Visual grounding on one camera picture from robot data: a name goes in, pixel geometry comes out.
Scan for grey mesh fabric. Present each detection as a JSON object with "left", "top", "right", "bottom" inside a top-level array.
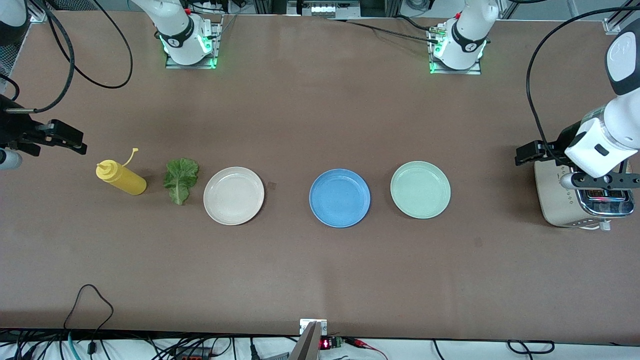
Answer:
[{"left": 0, "top": 42, "right": 23, "bottom": 83}]

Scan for long black table cable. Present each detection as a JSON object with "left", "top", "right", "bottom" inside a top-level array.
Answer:
[{"left": 325, "top": 17, "right": 441, "bottom": 46}]

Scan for beige round plate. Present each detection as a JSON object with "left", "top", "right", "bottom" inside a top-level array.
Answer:
[{"left": 203, "top": 166, "right": 265, "bottom": 226}]

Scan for thin black looped cable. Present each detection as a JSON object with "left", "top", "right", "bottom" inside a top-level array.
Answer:
[{"left": 62, "top": 284, "right": 115, "bottom": 357}]

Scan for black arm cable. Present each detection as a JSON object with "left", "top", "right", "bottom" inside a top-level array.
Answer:
[
  {"left": 526, "top": 4, "right": 640, "bottom": 163},
  {"left": 0, "top": 0, "right": 134, "bottom": 114}
]

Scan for teal cable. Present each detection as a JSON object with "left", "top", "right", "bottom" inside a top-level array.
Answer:
[{"left": 66, "top": 331, "right": 82, "bottom": 360}]

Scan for black coiled cable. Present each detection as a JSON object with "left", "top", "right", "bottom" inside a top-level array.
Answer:
[{"left": 507, "top": 340, "right": 556, "bottom": 355}]

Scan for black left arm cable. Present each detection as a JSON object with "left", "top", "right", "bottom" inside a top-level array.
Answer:
[{"left": 526, "top": 4, "right": 640, "bottom": 163}]

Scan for grey metal camera mount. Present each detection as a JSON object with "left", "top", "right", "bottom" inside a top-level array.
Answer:
[{"left": 289, "top": 318, "right": 328, "bottom": 360}]

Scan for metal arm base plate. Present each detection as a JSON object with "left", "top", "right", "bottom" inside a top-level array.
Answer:
[
  {"left": 428, "top": 25, "right": 483, "bottom": 76},
  {"left": 165, "top": 14, "right": 223, "bottom": 70}
]

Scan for mint green round plate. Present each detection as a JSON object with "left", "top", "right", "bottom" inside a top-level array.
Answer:
[{"left": 390, "top": 160, "right": 452, "bottom": 220}]

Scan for cream chrome toaster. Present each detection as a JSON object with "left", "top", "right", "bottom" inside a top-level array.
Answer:
[{"left": 533, "top": 156, "right": 636, "bottom": 232}]

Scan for yellow mustard squeeze bottle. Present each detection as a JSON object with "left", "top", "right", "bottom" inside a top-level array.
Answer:
[{"left": 95, "top": 147, "right": 148, "bottom": 196}]

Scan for blue round plate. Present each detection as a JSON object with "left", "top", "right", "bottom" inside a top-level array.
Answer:
[{"left": 309, "top": 168, "right": 372, "bottom": 229}]

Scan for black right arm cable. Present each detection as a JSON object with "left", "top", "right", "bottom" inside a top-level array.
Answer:
[{"left": 0, "top": 0, "right": 134, "bottom": 114}]

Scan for green lettuce leaf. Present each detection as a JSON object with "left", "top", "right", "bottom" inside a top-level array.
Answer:
[{"left": 163, "top": 158, "right": 200, "bottom": 206}]

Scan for red clip wires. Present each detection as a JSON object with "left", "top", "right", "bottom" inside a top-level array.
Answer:
[{"left": 345, "top": 337, "right": 388, "bottom": 360}]

